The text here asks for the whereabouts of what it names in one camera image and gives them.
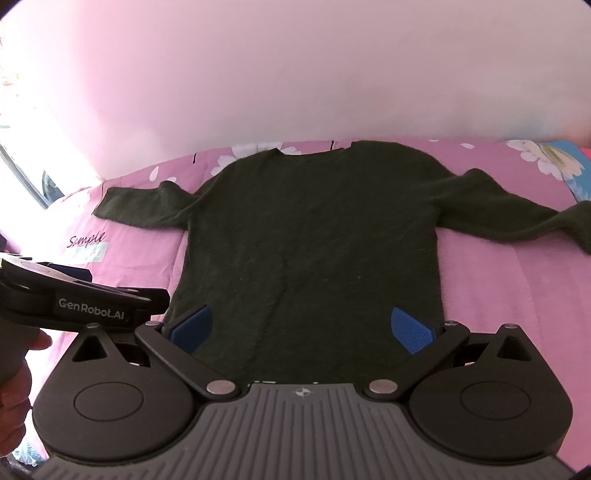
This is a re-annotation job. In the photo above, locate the dark green knit sweater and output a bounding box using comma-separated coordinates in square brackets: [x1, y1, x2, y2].
[95, 141, 590, 384]

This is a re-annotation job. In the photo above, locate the person's left hand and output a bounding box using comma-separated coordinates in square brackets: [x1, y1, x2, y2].
[0, 359, 32, 458]

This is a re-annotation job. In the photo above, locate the pink floral bed sheet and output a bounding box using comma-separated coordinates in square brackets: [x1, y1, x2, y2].
[15, 139, 590, 468]

